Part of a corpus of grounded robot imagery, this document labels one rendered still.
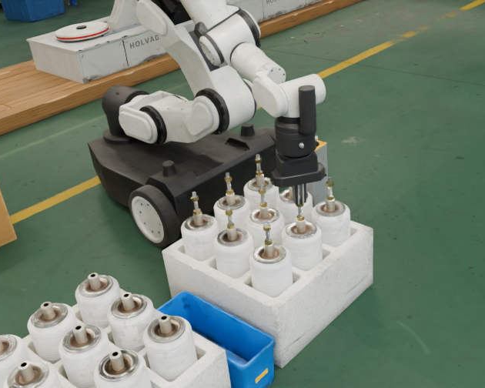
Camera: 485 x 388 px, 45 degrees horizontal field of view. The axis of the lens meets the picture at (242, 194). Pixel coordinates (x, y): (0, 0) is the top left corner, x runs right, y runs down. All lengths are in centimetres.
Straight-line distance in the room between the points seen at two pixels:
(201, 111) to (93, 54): 171
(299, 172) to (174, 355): 47
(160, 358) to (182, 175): 78
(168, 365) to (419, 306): 70
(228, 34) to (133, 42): 214
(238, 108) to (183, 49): 23
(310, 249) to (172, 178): 59
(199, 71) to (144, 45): 181
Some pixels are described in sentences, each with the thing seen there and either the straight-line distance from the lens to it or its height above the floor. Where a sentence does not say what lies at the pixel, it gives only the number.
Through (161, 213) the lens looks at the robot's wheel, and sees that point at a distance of 176.
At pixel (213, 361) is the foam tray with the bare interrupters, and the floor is 18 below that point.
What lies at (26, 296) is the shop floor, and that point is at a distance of 184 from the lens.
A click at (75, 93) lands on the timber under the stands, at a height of 7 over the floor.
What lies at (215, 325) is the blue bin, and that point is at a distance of 145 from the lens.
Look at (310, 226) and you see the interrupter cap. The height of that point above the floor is 25.
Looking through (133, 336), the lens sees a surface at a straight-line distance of 125.
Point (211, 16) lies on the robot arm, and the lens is 141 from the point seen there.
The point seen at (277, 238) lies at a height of 21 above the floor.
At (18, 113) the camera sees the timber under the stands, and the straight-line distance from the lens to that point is 313.
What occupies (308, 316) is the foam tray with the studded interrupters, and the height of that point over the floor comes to 8.
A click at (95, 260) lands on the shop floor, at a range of 190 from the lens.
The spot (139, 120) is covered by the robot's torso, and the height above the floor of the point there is 31.
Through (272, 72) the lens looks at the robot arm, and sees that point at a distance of 130.
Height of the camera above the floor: 102
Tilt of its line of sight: 29 degrees down
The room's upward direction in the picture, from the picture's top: 7 degrees counter-clockwise
